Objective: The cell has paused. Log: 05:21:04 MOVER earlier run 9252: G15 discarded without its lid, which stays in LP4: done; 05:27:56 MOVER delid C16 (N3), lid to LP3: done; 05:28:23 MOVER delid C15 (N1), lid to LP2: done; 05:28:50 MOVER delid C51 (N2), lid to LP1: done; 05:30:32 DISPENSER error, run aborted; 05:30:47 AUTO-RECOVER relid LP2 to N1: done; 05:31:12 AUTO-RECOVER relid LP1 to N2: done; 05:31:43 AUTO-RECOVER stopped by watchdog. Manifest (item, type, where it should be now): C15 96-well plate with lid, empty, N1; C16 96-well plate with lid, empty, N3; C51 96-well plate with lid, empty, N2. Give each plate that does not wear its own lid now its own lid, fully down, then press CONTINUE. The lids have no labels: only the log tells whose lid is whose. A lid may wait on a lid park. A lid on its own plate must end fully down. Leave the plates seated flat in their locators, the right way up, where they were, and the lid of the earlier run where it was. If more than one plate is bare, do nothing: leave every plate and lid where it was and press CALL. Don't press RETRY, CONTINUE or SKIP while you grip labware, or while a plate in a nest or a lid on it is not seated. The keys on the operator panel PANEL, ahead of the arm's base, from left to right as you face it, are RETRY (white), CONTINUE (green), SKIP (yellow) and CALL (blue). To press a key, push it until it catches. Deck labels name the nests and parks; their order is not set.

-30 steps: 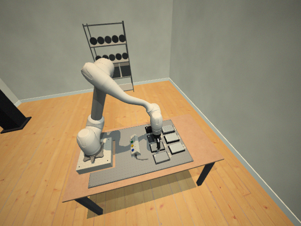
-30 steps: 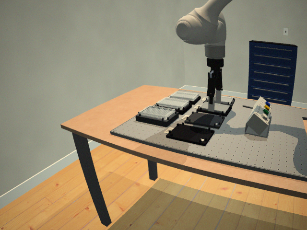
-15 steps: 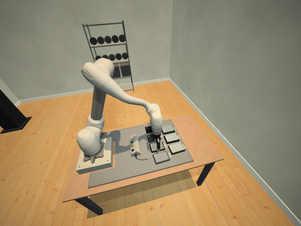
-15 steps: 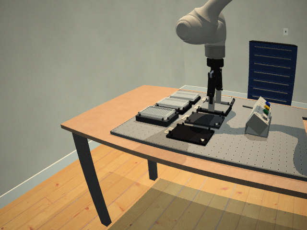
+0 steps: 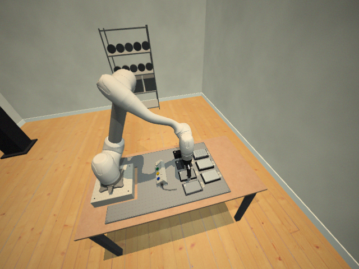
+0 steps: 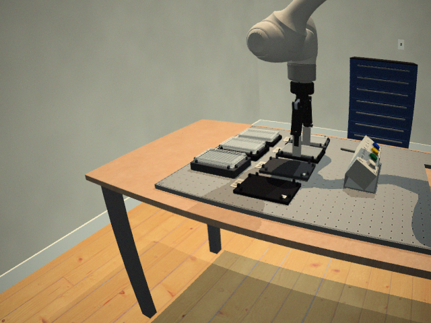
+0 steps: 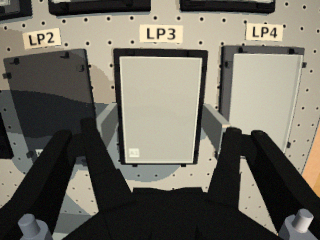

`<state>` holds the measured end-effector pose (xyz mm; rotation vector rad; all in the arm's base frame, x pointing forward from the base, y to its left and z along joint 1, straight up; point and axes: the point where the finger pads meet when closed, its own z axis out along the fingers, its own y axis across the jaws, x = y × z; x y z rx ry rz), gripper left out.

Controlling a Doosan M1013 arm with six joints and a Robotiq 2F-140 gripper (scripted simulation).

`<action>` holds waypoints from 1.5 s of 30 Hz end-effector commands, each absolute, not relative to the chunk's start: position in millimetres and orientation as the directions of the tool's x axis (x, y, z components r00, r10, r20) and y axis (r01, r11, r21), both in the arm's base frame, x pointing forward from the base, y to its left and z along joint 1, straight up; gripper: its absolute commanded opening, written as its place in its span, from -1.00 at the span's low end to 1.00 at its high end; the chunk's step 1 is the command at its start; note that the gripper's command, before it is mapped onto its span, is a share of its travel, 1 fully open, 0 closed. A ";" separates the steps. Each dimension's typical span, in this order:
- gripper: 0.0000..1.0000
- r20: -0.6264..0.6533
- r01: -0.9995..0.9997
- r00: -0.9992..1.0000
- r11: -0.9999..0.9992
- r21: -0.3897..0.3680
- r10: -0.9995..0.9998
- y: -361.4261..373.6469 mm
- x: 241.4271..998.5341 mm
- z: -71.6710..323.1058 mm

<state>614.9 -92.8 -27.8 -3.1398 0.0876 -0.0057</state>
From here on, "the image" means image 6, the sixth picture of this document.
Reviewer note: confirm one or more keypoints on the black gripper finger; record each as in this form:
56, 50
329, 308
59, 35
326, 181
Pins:
307, 123
296, 126

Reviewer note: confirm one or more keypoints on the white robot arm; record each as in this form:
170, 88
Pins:
288, 35

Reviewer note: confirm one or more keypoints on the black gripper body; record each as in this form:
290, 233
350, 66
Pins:
302, 90

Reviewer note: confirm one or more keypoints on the white operator button panel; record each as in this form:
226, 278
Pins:
362, 171

